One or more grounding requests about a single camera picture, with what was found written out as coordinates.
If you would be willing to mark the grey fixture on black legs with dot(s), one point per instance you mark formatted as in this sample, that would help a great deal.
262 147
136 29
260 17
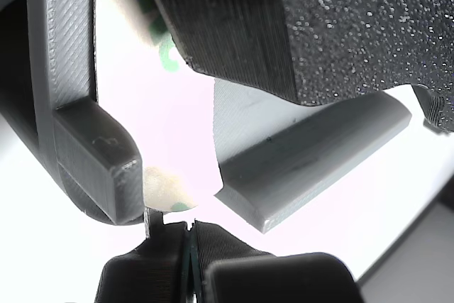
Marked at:
71 51

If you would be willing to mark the white paper card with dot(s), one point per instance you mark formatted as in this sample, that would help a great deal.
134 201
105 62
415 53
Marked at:
159 186

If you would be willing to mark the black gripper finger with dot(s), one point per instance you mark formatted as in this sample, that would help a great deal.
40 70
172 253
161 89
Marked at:
337 33
266 278

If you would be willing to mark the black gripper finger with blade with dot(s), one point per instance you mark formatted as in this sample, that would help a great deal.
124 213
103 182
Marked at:
149 271

